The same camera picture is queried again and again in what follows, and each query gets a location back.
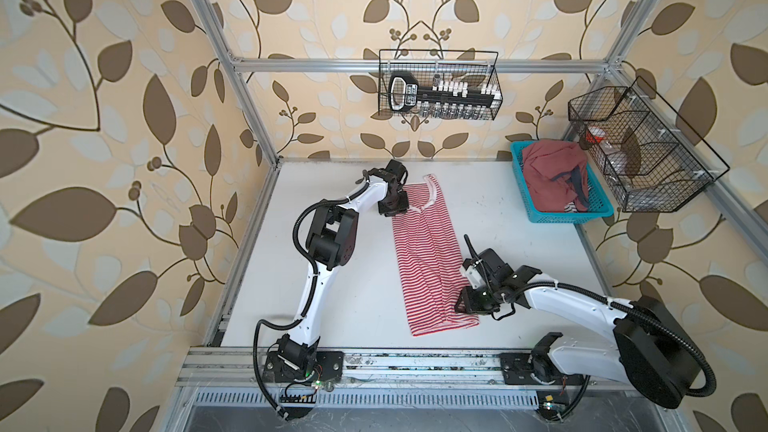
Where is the black wire basket right wall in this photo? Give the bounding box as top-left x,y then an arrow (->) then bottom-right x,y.
568,75 -> 730,213

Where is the black tool with vials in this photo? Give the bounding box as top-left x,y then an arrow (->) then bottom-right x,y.
384,71 -> 503,120

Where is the black wire basket back wall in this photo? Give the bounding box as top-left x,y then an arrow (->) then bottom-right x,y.
377,48 -> 503,121

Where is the red white striped tank top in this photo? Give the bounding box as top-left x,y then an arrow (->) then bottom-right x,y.
392,174 -> 480,337

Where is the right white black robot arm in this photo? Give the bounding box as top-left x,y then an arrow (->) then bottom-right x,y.
454,249 -> 717,409

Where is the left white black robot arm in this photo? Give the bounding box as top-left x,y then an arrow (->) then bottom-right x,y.
254,159 -> 409,383

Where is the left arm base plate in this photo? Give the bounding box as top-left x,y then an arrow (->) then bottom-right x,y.
262,351 -> 345,384

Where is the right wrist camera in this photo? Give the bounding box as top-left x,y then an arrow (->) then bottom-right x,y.
462,258 -> 488,290

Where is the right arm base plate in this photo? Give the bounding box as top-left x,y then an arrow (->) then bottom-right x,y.
499,352 -> 585,387

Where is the aluminium front rail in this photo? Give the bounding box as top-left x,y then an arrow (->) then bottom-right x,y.
173,346 -> 676,391

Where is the maroon tank top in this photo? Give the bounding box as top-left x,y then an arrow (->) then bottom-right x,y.
522,139 -> 589,213

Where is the black wire basket wall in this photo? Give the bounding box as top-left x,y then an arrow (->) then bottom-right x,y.
377,48 -> 503,121
568,75 -> 730,213

